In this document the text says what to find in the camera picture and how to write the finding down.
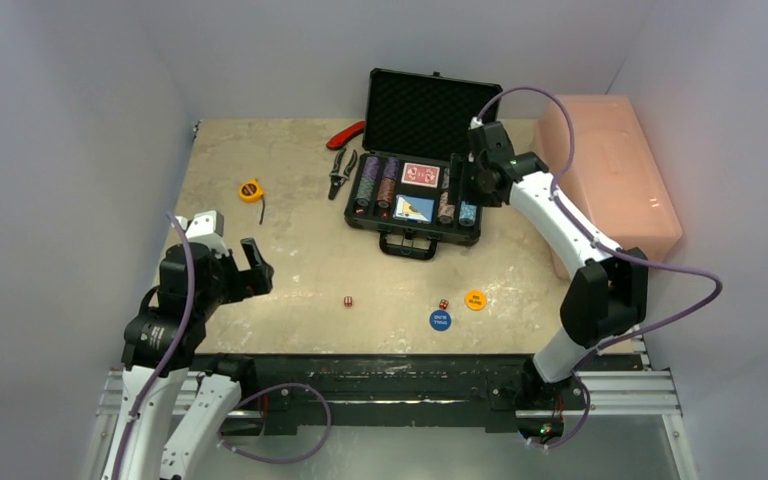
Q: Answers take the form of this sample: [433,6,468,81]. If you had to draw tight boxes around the black poker set case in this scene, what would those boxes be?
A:
[344,68,502,260]

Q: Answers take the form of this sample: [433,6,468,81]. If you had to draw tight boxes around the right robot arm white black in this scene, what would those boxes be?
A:
[452,119,648,407]

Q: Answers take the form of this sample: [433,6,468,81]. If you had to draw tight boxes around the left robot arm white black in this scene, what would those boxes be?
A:
[101,238,274,479]

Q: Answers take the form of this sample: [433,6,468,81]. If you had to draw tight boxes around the red card deck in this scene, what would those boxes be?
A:
[400,162,441,188]

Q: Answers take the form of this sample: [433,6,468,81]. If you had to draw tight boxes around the tan chip stack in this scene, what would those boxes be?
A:
[437,168,455,225]

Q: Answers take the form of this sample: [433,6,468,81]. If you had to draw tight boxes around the light blue chip stack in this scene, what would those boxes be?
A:
[458,201,477,227]

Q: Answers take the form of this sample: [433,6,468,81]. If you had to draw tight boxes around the yellow tape measure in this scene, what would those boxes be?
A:
[237,178,266,225]

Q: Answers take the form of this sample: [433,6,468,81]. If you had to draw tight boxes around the blue card deck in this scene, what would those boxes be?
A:
[392,194,435,224]

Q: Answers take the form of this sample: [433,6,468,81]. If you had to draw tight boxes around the orange purple chip stack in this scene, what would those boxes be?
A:
[376,157,400,209]

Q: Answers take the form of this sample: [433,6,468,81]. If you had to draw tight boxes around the green purple chip stack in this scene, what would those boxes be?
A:
[355,156,380,208]

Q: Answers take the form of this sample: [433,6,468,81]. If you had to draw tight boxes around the black pliers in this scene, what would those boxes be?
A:
[328,148,358,200]

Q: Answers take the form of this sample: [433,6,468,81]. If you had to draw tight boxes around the pink plastic storage box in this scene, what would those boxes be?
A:
[558,95,683,262]

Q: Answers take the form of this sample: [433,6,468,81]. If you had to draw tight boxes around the orange big blind button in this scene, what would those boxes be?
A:
[464,290,488,311]

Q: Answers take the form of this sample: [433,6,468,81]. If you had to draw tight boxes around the blue small blind button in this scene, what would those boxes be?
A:
[429,310,452,332]

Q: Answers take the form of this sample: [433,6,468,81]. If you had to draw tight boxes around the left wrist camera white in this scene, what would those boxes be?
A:
[175,210,229,258]

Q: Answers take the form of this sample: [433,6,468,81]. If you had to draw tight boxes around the red handled knife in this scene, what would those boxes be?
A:
[326,121,366,151]

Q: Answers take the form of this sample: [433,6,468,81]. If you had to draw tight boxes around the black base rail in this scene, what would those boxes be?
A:
[188,352,644,435]

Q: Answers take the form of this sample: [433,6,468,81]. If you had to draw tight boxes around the aluminium frame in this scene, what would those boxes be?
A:
[83,340,696,479]

